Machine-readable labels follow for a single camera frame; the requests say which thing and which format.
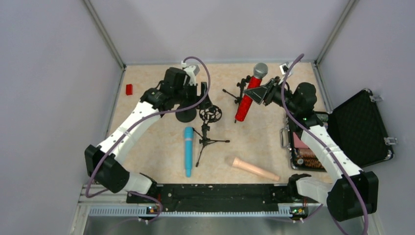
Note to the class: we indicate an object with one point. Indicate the red glitter microphone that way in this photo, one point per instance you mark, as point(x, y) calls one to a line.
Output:
point(259, 72)

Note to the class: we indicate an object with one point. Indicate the black tripod mic stand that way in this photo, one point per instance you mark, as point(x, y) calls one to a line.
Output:
point(241, 85)

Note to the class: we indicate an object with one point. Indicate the shock mount tripod stand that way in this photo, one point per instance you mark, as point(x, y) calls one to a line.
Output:
point(208, 115)

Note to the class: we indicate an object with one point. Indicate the round base mic stand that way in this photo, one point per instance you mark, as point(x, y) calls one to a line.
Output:
point(186, 116)

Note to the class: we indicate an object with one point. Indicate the black carrying case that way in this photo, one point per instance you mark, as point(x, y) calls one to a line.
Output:
point(357, 128)

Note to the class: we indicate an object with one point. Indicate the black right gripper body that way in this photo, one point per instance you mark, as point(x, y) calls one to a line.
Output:
point(268, 91)

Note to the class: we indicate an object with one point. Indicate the pink card in case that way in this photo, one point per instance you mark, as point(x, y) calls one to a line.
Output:
point(298, 143)

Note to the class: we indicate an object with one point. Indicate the beige microphone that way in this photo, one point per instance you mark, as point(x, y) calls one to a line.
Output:
point(245, 166)

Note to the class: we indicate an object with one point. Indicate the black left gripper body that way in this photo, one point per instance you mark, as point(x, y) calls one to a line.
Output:
point(197, 92)

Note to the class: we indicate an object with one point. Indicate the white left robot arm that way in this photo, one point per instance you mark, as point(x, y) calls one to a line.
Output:
point(104, 161)

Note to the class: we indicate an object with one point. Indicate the blue microphone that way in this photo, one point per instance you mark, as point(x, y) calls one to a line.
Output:
point(188, 150)

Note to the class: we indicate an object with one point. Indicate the small red block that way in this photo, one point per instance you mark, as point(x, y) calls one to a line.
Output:
point(129, 89)

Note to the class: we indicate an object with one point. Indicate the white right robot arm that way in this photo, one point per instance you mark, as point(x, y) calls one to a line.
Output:
point(353, 192)

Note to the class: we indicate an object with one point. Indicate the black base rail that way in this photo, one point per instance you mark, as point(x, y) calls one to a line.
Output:
point(226, 197)

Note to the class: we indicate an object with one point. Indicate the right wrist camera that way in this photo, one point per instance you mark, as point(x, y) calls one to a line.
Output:
point(285, 68)

